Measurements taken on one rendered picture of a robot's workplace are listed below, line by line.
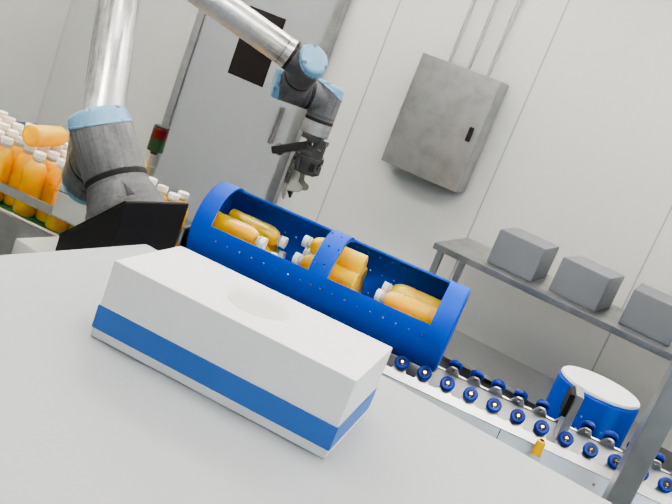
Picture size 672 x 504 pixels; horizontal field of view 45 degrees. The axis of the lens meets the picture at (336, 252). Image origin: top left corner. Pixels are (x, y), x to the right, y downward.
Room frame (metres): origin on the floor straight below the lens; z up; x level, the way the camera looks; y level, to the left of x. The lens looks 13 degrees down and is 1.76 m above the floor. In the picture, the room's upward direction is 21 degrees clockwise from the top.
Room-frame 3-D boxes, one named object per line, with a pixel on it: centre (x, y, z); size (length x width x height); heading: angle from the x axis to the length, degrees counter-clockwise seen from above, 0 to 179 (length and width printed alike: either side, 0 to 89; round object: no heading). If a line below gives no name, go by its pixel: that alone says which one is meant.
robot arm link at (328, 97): (2.50, 0.20, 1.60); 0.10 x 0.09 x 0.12; 112
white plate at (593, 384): (2.68, -1.01, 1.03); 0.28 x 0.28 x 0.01
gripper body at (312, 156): (2.50, 0.19, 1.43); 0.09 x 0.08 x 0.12; 79
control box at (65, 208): (2.37, 0.73, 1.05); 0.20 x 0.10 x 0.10; 79
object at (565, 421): (2.36, -0.83, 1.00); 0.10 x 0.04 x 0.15; 169
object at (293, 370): (0.71, 0.05, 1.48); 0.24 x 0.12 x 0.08; 76
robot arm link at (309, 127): (2.51, 0.19, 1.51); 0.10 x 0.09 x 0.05; 169
